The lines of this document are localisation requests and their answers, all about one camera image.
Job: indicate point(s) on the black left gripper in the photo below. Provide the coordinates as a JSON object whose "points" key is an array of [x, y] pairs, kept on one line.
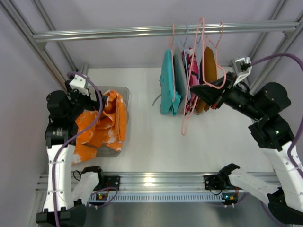
{"points": [[95, 100]]}

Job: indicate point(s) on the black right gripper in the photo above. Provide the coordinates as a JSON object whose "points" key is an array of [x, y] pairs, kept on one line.
{"points": [[224, 91]]}

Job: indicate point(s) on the pink hanger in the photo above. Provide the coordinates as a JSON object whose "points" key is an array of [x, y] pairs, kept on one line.
{"points": [[208, 39], [198, 49], [171, 45]]}

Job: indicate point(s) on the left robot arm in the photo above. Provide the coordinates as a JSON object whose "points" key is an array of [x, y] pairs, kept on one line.
{"points": [[66, 206]]}

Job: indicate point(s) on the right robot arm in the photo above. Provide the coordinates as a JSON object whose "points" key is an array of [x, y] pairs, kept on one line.
{"points": [[273, 134]]}

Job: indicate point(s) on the pink hanger under mustard trousers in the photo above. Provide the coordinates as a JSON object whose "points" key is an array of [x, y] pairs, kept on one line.
{"points": [[208, 39]]}

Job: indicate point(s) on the pink hanger under teal trousers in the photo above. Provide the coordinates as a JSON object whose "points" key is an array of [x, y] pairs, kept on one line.
{"points": [[171, 45]]}

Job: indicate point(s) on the clear plastic bin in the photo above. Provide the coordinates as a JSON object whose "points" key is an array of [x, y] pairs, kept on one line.
{"points": [[105, 151]]}

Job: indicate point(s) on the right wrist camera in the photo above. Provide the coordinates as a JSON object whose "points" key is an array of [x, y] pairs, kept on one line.
{"points": [[242, 68]]}

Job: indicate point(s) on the aluminium frame right post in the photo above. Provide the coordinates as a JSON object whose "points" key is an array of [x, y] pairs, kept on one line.
{"points": [[282, 70]]}

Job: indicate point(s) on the aluminium frame post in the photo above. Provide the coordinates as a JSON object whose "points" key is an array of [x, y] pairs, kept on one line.
{"points": [[28, 17], [282, 70]]}

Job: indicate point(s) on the aluminium hanging rail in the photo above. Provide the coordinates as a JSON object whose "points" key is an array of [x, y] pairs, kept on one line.
{"points": [[155, 31]]}

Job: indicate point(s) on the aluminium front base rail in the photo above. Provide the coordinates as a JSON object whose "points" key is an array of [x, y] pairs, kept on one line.
{"points": [[161, 182]]}

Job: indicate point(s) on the slotted cable duct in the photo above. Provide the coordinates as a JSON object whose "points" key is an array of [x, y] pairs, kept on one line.
{"points": [[158, 197]]}

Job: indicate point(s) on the aluminium frame left post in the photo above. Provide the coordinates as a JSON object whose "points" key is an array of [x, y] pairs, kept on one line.
{"points": [[28, 17]]}

